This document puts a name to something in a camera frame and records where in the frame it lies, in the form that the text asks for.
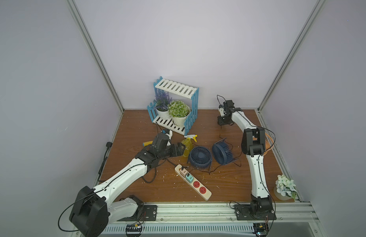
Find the dark blue desk fan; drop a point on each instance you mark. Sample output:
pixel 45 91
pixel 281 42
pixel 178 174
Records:
pixel 200 157
pixel 222 153

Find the orange desk fan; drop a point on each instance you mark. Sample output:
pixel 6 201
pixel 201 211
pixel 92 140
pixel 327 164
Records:
pixel 269 143

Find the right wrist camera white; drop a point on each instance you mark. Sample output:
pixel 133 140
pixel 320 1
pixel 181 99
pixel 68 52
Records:
pixel 221 111

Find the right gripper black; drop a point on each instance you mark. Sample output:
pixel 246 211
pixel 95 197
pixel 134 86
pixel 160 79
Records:
pixel 223 119

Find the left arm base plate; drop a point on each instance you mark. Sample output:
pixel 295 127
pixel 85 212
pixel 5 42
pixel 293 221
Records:
pixel 144 212

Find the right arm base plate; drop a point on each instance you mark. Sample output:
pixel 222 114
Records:
pixel 246 212

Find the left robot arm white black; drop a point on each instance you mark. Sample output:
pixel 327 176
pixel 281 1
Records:
pixel 95 208

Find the white flower potted plant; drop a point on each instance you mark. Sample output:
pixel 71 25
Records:
pixel 285 188

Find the yellow spray bottle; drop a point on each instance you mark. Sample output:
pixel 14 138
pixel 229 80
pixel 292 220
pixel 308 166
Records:
pixel 188 144

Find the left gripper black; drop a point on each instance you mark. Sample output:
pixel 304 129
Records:
pixel 173 149

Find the blue white plant shelf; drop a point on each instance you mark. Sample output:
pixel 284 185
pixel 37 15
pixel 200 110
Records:
pixel 177 91

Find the aluminium front rail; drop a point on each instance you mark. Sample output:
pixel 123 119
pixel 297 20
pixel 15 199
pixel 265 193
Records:
pixel 223 212

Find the beige power strip red sockets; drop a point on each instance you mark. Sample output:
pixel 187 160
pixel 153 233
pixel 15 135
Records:
pixel 202 190

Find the pink USB plug adapter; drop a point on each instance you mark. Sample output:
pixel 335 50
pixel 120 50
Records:
pixel 183 172

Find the green potted plant white pot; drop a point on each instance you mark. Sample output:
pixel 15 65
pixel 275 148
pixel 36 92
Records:
pixel 179 112

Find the green yellow garden trowel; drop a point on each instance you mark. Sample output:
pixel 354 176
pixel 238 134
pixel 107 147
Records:
pixel 147 143

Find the purple lavender potted plant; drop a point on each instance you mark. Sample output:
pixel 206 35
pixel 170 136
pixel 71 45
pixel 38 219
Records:
pixel 162 102

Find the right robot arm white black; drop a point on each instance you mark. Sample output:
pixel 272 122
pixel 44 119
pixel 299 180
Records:
pixel 253 146

